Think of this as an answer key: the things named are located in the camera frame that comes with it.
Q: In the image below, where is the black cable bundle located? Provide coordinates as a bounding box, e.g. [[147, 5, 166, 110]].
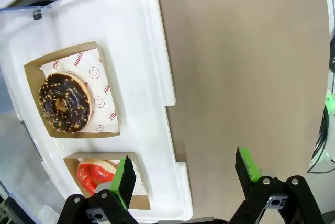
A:
[[306, 103, 335, 174]]

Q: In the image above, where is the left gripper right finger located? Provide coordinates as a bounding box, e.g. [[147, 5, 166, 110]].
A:
[[229, 147, 325, 224]]

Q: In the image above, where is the red glazed donut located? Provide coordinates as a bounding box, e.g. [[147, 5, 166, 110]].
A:
[[76, 159, 117, 197]]

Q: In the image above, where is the white and green device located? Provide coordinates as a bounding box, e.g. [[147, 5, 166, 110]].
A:
[[323, 92, 335, 112]]

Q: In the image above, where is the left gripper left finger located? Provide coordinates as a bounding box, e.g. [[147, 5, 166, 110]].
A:
[[58, 155, 139, 224]]

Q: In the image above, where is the white printed paper liner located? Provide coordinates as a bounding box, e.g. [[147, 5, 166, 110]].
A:
[[77, 157, 148, 196], [39, 47, 122, 135]]

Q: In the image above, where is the chocolate nut-sprinkled donut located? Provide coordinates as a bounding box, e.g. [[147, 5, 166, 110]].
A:
[[38, 73, 94, 133]]

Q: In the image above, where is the clear display case lid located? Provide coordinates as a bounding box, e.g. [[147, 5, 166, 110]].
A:
[[0, 0, 69, 224]]

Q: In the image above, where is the black lid hinge knob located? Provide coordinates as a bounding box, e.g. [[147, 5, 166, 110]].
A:
[[32, 0, 60, 21]]

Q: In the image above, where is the brown cardboard donut tray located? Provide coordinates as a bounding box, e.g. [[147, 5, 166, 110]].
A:
[[24, 41, 123, 139], [63, 152, 152, 211]]

